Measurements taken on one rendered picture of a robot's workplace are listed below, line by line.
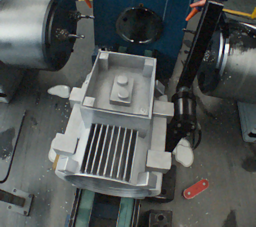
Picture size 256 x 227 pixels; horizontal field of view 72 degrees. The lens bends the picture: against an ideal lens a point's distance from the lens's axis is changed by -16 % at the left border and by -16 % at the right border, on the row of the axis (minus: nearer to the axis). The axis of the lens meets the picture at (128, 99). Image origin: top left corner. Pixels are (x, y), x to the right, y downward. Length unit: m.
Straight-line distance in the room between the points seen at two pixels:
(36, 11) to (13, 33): 0.08
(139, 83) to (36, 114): 0.46
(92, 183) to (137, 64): 0.26
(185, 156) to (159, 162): 0.33
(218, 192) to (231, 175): 0.08
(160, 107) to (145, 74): 0.07
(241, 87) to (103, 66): 0.34
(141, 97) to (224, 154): 0.45
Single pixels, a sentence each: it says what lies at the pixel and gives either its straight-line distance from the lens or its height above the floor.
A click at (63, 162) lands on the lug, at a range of 0.32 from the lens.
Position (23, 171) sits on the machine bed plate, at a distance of 0.66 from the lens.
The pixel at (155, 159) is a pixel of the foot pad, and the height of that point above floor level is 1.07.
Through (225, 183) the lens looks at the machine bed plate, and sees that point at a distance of 0.68.
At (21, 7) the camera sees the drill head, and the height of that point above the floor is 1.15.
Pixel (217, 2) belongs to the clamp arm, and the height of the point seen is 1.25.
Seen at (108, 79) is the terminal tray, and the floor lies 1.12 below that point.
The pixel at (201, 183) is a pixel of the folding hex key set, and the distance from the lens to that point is 0.63.
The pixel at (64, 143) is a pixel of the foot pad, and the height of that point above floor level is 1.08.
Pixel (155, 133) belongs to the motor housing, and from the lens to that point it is 0.36.
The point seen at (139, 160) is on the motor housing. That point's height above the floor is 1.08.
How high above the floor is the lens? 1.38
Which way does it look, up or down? 54 degrees down
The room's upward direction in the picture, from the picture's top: 6 degrees clockwise
